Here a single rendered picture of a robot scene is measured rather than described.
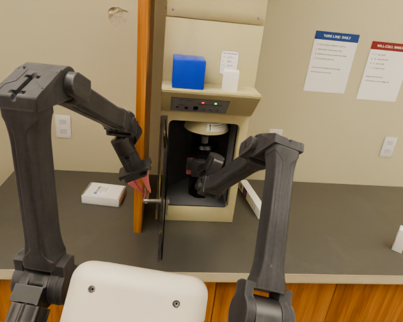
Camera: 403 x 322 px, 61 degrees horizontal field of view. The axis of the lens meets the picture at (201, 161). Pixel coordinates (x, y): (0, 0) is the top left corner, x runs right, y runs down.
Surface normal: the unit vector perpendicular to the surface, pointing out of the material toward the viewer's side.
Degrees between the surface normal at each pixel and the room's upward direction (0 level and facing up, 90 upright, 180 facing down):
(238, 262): 0
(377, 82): 90
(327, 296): 90
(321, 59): 90
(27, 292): 37
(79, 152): 90
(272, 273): 47
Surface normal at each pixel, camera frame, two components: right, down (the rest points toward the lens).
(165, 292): 0.00, -0.44
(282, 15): 0.08, 0.42
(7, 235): 0.12, -0.90
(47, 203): 0.98, 0.14
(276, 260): 0.35, -0.30
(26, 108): -0.15, 0.36
